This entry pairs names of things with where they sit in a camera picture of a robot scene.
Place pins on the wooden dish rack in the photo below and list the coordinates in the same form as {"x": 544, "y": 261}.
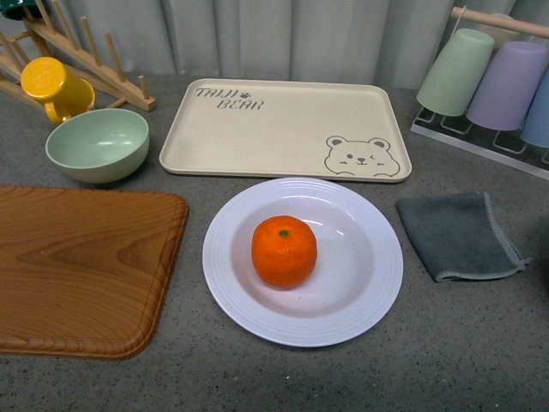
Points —
{"x": 49, "y": 31}

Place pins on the orange fruit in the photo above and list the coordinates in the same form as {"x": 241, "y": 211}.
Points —
{"x": 283, "y": 251}

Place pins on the green bowl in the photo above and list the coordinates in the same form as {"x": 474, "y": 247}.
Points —
{"x": 100, "y": 146}

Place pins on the blue plastic cup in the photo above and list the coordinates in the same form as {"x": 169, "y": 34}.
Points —
{"x": 535, "y": 127}

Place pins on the beige bear serving tray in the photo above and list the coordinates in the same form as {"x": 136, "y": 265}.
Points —
{"x": 278, "y": 129}

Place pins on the purple plastic cup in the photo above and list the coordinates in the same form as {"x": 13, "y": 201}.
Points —
{"x": 506, "y": 90}

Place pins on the grey curtain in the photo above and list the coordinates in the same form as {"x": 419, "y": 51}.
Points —
{"x": 385, "y": 43}

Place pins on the green plastic cup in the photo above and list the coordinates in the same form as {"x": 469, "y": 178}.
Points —
{"x": 456, "y": 73}

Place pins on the wooden cutting board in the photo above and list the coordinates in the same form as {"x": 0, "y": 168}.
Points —
{"x": 84, "y": 273}

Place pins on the white round plate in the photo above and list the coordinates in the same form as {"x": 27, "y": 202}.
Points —
{"x": 356, "y": 280}

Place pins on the grey folded cloth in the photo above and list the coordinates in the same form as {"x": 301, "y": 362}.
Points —
{"x": 458, "y": 238}

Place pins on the white wire cup rack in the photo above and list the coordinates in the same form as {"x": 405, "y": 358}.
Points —
{"x": 505, "y": 147}

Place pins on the dark green mug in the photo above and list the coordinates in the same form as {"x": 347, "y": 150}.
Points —
{"x": 15, "y": 9}

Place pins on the yellow mug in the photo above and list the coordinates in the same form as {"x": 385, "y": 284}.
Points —
{"x": 61, "y": 92}

